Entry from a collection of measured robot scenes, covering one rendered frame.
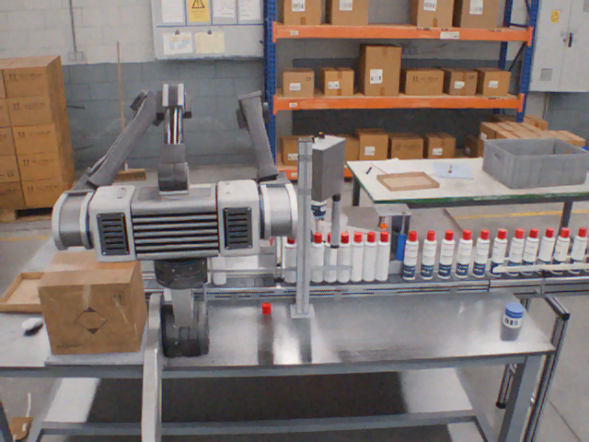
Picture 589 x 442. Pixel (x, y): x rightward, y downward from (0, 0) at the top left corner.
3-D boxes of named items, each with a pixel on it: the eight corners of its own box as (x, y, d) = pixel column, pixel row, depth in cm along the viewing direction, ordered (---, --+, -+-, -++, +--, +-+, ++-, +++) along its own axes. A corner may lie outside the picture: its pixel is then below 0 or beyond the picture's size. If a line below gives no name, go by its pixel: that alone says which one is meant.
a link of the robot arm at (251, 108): (230, 86, 174) (261, 79, 174) (236, 114, 186) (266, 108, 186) (255, 203, 152) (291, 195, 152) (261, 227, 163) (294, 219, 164)
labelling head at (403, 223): (400, 259, 240) (406, 203, 230) (408, 273, 228) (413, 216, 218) (369, 260, 239) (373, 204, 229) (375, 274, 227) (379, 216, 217)
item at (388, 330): (444, 211, 308) (445, 208, 308) (555, 354, 188) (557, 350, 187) (66, 217, 297) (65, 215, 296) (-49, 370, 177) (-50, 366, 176)
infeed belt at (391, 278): (480, 278, 233) (481, 270, 231) (487, 288, 225) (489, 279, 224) (87, 287, 224) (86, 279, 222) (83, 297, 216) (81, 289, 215)
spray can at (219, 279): (226, 279, 224) (224, 233, 216) (225, 285, 219) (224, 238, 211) (213, 279, 223) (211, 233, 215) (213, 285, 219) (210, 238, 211)
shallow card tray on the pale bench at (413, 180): (422, 176, 368) (423, 170, 366) (439, 188, 346) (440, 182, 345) (375, 179, 360) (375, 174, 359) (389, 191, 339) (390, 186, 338)
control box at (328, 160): (343, 189, 204) (346, 138, 196) (321, 203, 191) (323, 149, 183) (319, 183, 209) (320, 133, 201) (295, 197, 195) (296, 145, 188)
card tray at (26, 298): (89, 279, 232) (87, 271, 231) (72, 312, 208) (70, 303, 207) (22, 279, 231) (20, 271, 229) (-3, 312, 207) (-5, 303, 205)
